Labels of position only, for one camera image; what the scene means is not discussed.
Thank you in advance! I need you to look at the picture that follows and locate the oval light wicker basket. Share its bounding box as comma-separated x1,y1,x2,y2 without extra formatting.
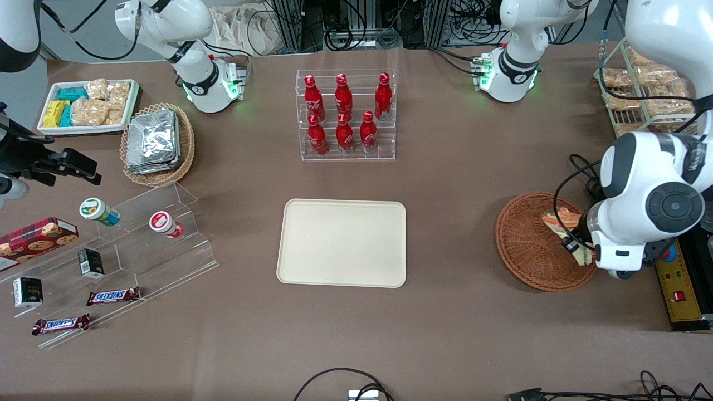
120,102,196,187

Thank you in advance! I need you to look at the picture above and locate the red cola bottle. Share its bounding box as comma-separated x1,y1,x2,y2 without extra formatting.
304,75,326,122
335,113,354,153
374,72,393,121
334,73,354,119
307,114,329,155
360,110,378,153

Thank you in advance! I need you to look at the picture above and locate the green lid yogurt cup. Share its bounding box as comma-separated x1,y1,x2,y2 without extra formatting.
79,197,121,227

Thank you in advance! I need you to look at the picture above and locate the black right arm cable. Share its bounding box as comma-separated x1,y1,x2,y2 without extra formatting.
42,0,140,62

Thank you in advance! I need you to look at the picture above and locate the metal equipment rack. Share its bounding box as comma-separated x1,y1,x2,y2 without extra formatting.
267,0,452,53

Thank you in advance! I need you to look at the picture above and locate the yellow emergency stop box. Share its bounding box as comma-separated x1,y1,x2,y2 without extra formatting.
655,244,705,325

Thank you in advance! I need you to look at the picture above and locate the black looped table cable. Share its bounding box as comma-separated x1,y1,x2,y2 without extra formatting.
292,368,395,401

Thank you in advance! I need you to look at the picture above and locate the beige plastic tray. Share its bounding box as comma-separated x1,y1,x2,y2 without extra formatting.
276,199,407,288

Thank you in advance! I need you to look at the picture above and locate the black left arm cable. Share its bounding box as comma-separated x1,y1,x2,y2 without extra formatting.
553,155,607,252

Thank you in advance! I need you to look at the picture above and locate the clear acrylic tiered shelf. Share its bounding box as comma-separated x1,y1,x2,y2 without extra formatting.
0,181,219,350

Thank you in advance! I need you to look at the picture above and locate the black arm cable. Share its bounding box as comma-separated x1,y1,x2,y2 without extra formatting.
553,155,607,252
42,0,140,62

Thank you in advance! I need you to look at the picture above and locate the silver foil pouch stack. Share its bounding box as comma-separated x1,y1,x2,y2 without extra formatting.
125,109,182,175

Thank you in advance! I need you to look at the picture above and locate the white rectangular dish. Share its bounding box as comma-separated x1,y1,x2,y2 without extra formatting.
37,79,140,136

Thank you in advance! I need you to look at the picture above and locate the Snickers chocolate bar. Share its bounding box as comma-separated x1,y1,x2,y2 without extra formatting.
31,314,91,336
86,287,141,306

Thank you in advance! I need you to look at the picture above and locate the black cable tangle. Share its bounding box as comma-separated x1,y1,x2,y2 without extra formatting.
446,0,510,48

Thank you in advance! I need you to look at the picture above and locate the round brown wicker basket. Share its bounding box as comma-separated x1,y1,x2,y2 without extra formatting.
495,192,600,292

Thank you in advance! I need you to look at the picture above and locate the red lid yogurt cup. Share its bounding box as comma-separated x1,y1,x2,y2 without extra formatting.
149,211,184,239

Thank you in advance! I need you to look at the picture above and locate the triangular sandwich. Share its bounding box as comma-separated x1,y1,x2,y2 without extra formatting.
543,207,597,267

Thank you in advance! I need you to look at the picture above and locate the white cloth bag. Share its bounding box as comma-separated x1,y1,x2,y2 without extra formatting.
211,4,279,56

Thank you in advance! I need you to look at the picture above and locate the white wire rack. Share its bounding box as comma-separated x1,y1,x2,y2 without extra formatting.
595,38,700,139

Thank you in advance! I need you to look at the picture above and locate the bagged cracker snack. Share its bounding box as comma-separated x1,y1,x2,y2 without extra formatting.
604,92,641,111
603,68,633,89
635,64,679,85
646,97,695,116

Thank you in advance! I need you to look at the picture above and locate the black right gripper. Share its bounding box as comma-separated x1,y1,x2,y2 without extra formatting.
0,133,102,187

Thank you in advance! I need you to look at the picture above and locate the thin black table cable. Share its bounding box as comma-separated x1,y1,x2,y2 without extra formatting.
543,370,713,401

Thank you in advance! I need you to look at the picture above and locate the small black carton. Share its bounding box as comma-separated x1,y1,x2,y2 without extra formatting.
77,248,105,279
13,277,44,309

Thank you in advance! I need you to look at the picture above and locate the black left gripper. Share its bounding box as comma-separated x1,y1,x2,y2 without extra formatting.
561,211,595,254

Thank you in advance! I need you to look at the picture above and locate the yellow snack packet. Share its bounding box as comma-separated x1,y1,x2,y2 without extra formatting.
42,100,69,128

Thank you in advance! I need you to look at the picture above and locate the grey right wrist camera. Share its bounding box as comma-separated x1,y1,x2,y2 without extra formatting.
0,173,30,209

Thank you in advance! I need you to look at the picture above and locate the red tartan cookie box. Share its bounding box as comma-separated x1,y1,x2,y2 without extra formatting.
0,217,79,272

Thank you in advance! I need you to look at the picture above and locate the clear acrylic bottle rack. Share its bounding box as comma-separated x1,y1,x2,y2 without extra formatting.
295,69,397,162

